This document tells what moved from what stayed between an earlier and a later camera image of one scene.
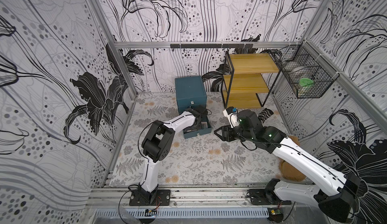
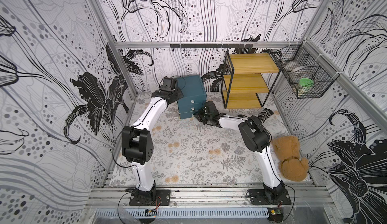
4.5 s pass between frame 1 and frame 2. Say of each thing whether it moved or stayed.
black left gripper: moved
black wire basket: stayed
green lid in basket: stayed
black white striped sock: stayed
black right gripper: moved
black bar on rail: stayed
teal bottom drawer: moved
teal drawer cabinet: stayed
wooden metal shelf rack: stayed
